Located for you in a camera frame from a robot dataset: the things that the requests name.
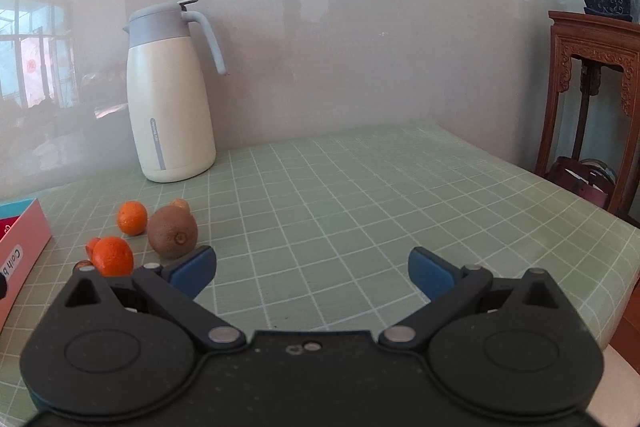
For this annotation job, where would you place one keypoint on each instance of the white thermos jug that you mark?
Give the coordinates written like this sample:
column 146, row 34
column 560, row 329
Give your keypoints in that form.
column 167, row 107

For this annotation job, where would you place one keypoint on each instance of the brown kiwi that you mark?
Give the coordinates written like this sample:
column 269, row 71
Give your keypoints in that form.
column 172, row 232

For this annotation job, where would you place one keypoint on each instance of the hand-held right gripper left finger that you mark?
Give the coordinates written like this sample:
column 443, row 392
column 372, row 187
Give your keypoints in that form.
column 192, row 269

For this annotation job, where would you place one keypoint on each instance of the colourful cardboard box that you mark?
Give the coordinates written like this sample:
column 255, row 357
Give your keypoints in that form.
column 22, row 247

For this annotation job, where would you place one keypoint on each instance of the green grid tablecloth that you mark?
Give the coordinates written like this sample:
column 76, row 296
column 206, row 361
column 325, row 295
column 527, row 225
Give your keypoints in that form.
column 350, row 207

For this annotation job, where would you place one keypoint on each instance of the small light brown fruit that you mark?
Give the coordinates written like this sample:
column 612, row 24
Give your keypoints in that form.
column 179, row 205

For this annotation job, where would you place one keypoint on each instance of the carved wooden stand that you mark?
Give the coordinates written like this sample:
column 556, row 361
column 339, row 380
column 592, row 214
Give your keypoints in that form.
column 565, row 57

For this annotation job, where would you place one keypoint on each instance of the dark red bag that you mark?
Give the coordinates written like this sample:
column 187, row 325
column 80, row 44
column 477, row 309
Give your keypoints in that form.
column 580, row 179

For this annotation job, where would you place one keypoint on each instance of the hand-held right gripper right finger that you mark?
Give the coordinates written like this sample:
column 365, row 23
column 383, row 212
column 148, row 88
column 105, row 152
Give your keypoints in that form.
column 430, row 272

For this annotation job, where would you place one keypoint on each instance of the orange tangerine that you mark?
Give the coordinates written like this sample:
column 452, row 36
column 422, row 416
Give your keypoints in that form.
column 113, row 257
column 132, row 217

